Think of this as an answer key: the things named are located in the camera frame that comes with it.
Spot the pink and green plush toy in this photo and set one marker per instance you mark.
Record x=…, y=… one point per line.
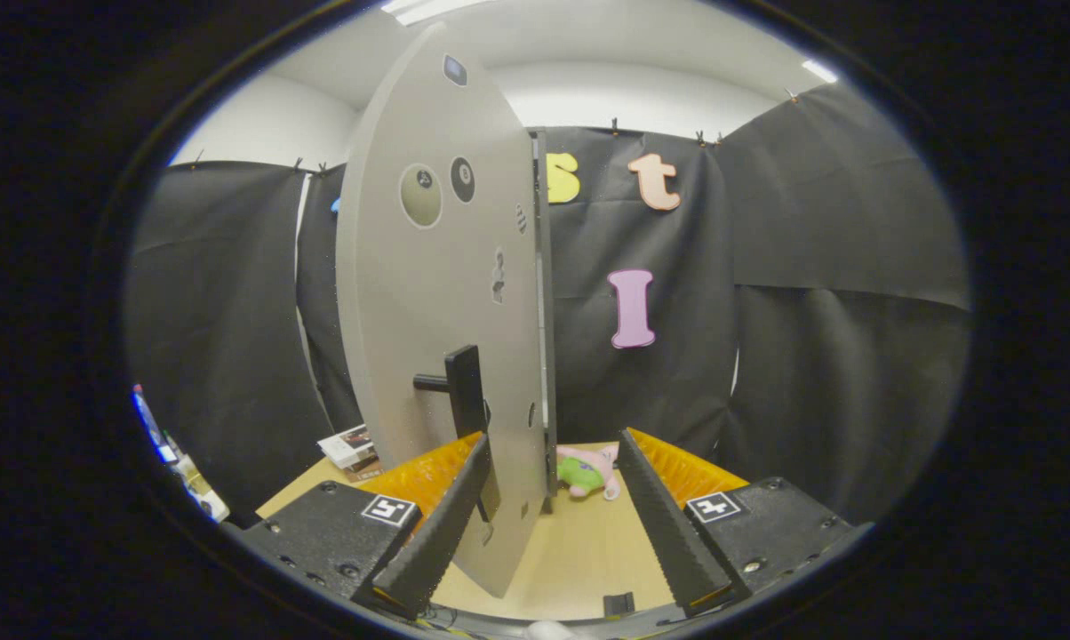
x=579, y=476

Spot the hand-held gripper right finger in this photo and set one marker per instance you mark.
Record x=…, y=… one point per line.
x=668, y=524

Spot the black backdrop cloth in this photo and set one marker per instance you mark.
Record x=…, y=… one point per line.
x=810, y=267

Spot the brown book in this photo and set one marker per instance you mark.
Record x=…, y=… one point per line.
x=366, y=471

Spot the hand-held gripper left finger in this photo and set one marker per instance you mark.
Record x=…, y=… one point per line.
x=433, y=533

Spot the long ceiling light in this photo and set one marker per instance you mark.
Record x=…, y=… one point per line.
x=428, y=11

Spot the small ceiling light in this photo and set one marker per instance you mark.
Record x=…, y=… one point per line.
x=819, y=71

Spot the grey shoe cabinet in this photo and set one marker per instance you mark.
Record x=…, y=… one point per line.
x=553, y=222

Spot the white book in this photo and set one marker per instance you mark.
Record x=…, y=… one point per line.
x=347, y=444

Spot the small black block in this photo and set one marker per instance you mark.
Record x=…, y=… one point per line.
x=618, y=604

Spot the grey shoe cabinet door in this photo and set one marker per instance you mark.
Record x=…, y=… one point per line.
x=428, y=293

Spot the blue and white object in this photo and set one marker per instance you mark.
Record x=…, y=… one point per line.
x=148, y=422

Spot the white and yellow object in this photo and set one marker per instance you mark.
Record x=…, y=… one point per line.
x=206, y=502

